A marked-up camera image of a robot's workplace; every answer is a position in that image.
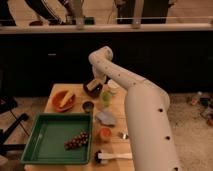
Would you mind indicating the purple bowl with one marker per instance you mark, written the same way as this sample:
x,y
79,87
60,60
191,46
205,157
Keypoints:
x,y
95,93

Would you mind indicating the orange bowl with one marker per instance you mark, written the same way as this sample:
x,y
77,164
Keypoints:
x,y
57,99

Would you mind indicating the purple grape bunch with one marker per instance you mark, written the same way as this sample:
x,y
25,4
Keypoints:
x,y
77,141

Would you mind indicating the yellow banana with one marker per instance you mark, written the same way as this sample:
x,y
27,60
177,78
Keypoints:
x,y
67,99

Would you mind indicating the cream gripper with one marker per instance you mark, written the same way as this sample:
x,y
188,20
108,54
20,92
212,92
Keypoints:
x,y
99,75

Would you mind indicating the white black dish brush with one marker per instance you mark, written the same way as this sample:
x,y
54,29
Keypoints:
x,y
103,157

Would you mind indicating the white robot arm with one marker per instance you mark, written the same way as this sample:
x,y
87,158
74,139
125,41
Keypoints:
x,y
146,106

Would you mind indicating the small grey cup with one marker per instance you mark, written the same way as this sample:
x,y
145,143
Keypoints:
x,y
88,107

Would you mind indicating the green plastic tray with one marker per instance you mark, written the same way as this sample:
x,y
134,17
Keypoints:
x,y
50,133

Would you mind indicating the orange peach fruit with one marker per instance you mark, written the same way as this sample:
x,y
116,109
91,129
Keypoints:
x,y
105,134

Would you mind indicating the green plastic cup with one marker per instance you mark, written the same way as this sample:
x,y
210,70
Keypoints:
x,y
106,98

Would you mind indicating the silver fork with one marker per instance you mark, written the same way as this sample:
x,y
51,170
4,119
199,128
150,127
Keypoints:
x,y
123,135

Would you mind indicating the grey blue cloth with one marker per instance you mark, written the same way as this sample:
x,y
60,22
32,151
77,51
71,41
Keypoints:
x,y
105,117

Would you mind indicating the cream whiteboard eraser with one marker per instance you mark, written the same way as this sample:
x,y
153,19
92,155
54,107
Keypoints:
x,y
93,84

